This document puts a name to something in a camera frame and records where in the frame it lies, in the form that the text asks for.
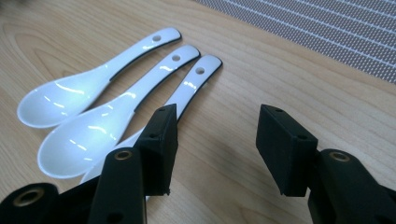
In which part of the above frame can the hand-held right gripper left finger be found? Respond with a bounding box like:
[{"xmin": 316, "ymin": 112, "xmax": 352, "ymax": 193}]
[{"xmin": 87, "ymin": 103, "xmax": 179, "ymax": 224}]

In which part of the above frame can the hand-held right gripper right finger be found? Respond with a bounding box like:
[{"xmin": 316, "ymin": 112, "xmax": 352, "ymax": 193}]
[{"xmin": 255, "ymin": 104, "xmax": 396, "ymax": 224}]

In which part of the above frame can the white ceramic spoon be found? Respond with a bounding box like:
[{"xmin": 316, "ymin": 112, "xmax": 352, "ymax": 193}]
[
  {"xmin": 16, "ymin": 26, "xmax": 183, "ymax": 130},
  {"xmin": 36, "ymin": 44, "xmax": 201, "ymax": 180},
  {"xmin": 79, "ymin": 54, "xmax": 223, "ymax": 185}
]

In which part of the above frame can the grey woven mesh mat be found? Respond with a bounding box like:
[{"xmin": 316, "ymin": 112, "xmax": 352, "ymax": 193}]
[{"xmin": 194, "ymin": 0, "xmax": 396, "ymax": 85}]

